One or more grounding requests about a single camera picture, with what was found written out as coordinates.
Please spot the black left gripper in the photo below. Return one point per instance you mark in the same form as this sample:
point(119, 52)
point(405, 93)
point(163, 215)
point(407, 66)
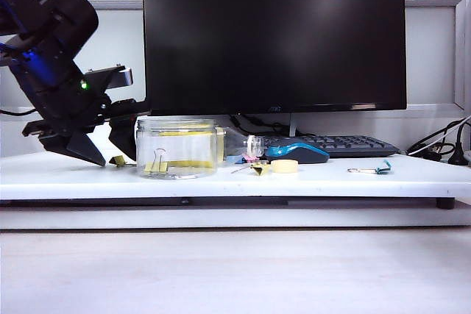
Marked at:
point(70, 111)

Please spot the yellow binder clip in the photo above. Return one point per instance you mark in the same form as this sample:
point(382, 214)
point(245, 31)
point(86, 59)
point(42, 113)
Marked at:
point(156, 169)
point(118, 161)
point(262, 170)

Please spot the clear plastic jar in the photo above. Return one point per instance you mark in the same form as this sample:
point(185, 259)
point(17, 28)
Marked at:
point(184, 134)

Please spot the white raised desk board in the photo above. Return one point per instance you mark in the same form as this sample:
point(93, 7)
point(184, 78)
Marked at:
point(221, 185)

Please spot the clear bottle with yellow label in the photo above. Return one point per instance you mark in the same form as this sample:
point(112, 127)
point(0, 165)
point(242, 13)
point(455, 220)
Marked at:
point(235, 143)

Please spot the pink binder clip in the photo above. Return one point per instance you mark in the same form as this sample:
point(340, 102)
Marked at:
point(252, 159)

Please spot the blue and black mouse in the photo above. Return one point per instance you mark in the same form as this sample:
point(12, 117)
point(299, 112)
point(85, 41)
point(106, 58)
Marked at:
point(305, 154)

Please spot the black computer monitor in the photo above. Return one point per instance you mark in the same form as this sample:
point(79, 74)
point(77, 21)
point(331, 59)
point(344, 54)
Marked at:
point(276, 34)

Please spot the black computer keyboard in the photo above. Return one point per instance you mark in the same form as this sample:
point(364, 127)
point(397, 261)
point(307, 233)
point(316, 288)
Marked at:
point(360, 145)

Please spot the teal binder clip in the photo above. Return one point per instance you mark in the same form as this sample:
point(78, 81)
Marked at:
point(384, 171)

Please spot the black board foot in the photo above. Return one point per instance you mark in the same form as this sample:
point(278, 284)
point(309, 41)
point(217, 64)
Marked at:
point(446, 204)

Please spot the black power plug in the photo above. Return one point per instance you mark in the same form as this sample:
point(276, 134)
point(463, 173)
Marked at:
point(459, 160)

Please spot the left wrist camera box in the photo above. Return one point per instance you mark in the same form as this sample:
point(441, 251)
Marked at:
point(114, 76)

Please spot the silver monitor stand post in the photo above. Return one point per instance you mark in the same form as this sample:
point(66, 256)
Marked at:
point(293, 125)

